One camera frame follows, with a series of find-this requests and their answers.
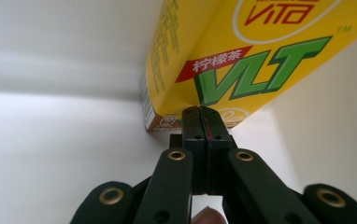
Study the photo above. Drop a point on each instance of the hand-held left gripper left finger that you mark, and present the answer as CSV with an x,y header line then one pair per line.
x,y
193,155

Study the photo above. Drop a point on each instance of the yellow drink carton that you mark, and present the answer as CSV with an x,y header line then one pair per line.
x,y
229,46

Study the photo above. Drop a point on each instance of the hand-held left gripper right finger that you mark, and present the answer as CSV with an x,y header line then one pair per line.
x,y
218,155

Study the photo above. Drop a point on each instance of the white plastic bin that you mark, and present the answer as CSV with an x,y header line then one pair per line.
x,y
42,146

